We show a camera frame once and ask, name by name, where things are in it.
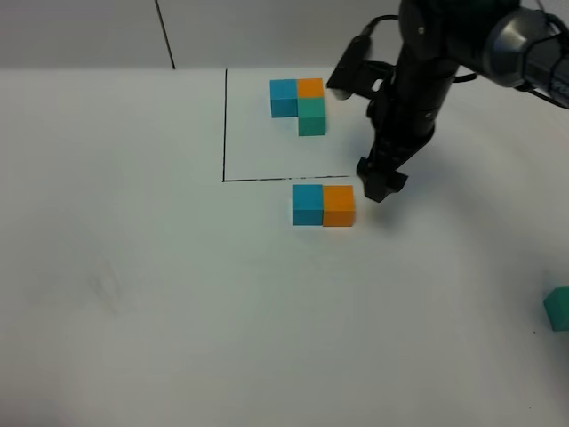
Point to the orange template block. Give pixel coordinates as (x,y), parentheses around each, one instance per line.
(308,88)

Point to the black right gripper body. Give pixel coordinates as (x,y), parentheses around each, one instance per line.
(401,129)

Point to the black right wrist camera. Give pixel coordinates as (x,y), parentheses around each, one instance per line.
(356,74)

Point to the blue template block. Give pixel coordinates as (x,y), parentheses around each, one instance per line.
(283,98)

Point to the green template block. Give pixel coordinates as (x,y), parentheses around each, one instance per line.
(311,117)

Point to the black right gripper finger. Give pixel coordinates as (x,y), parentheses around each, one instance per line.
(379,183)

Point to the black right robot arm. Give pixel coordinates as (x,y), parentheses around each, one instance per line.
(503,41)

